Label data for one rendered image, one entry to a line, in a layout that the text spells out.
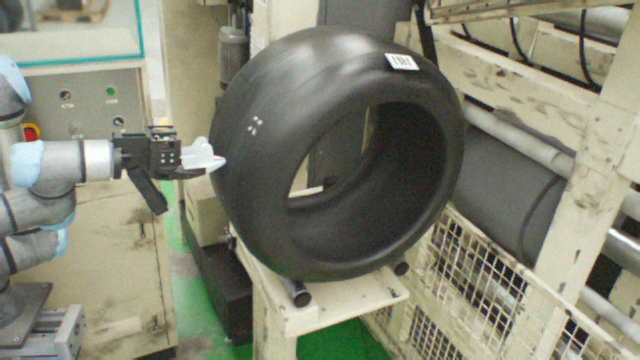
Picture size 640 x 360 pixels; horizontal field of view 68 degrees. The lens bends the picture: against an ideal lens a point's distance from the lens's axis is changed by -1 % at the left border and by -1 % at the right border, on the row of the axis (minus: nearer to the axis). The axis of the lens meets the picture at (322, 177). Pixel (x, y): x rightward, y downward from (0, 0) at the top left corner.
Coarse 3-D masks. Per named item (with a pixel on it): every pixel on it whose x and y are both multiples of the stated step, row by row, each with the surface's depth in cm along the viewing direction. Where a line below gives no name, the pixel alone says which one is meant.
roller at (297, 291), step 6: (282, 276) 117; (282, 282) 116; (288, 282) 114; (294, 282) 114; (300, 282) 114; (288, 288) 114; (294, 288) 112; (300, 288) 112; (306, 288) 113; (288, 294) 114; (294, 294) 111; (300, 294) 111; (306, 294) 111; (294, 300) 111; (300, 300) 111; (306, 300) 112; (300, 306) 112
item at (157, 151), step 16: (160, 128) 90; (128, 144) 84; (144, 144) 86; (160, 144) 87; (176, 144) 87; (128, 160) 87; (144, 160) 88; (160, 160) 88; (176, 160) 89; (160, 176) 89
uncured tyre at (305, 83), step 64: (256, 64) 99; (320, 64) 89; (384, 64) 91; (320, 128) 89; (384, 128) 133; (448, 128) 104; (256, 192) 91; (320, 192) 137; (384, 192) 137; (448, 192) 115; (256, 256) 102; (320, 256) 124; (384, 256) 115
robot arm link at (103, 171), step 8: (88, 144) 82; (96, 144) 83; (104, 144) 83; (112, 144) 85; (88, 152) 81; (96, 152) 82; (104, 152) 82; (112, 152) 84; (88, 160) 81; (96, 160) 82; (104, 160) 82; (112, 160) 83; (88, 168) 81; (96, 168) 82; (104, 168) 82; (112, 168) 84; (88, 176) 82; (96, 176) 83; (104, 176) 83; (112, 176) 85
